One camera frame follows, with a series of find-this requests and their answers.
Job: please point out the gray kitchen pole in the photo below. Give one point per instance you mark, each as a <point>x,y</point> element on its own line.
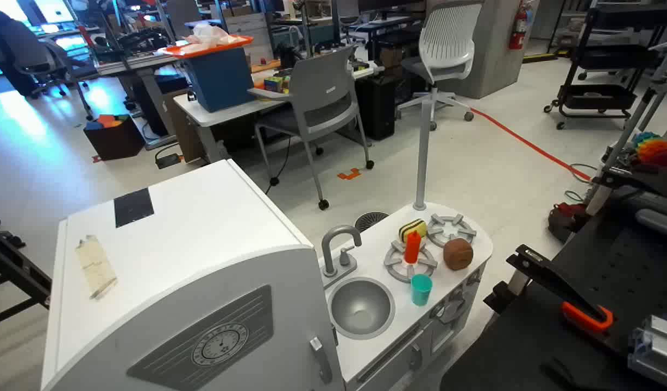
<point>423,144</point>

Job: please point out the gray office chair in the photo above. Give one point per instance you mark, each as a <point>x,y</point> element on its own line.
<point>323,98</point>

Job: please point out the black box orange contents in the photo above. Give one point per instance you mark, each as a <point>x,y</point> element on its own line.
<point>117,138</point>

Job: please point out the beige paper tag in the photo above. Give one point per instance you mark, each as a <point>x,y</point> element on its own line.
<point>94,265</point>

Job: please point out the white desk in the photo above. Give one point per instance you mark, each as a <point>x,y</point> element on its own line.
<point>209,110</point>

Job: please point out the black office chair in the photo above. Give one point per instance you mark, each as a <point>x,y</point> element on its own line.
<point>21,51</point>

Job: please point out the teal plastic cup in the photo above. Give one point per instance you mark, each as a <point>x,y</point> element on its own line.
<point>421,292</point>

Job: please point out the silver toy sink bowl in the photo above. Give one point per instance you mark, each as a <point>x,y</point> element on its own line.
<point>361,309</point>

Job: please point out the blue storage bin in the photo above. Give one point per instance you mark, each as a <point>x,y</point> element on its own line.
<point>221,79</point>

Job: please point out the dark red floor object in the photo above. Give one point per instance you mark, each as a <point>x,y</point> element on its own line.
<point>565,223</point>

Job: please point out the orange bin lid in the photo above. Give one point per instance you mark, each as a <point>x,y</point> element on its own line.
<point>209,46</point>

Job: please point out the clear plastic bag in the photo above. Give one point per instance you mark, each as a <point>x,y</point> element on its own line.
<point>209,33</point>

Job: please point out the yellow toy sponge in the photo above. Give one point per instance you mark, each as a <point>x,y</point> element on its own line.
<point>412,226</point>

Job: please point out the black utility cart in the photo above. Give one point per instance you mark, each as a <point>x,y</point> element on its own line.
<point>613,62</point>

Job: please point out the aluminum extrusion bar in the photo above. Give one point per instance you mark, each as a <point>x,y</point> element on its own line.
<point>654,348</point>

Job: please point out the white mesh chair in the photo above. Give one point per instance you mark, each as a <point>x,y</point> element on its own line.
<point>449,45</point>

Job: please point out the gray toy stove burner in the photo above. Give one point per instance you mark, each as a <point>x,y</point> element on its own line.
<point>399,265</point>
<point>452,228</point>

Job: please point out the black bin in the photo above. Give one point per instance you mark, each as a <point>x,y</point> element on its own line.
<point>380,107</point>

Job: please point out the white toy kitchen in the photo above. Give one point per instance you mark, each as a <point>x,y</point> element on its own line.
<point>202,242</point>

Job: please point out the orange floor clip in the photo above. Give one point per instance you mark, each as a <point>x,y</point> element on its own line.
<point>348,175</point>

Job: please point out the brown round toy fruit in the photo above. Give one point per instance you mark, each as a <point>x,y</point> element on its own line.
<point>457,254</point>

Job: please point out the gray toy faucet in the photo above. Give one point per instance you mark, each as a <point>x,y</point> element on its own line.
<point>338,253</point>

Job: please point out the red fire extinguisher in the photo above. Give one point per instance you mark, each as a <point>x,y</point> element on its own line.
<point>519,27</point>

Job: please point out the red ketchup bottle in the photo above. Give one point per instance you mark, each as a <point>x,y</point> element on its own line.
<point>413,249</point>

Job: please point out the black metal stand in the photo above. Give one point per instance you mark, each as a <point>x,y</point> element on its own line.
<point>9,267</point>

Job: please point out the multicoloured duster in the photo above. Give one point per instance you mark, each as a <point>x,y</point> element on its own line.
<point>658,153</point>

